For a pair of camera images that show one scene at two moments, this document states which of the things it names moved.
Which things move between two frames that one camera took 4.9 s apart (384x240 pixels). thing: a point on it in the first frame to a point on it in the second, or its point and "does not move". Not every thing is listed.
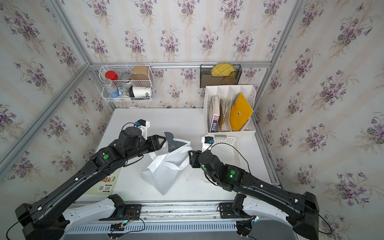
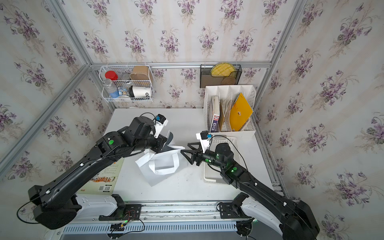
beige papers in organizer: [224, 110] does not move
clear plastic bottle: [112, 91] does not move
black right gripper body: [196, 159] to [210, 158]
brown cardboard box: [140, 73] does not move
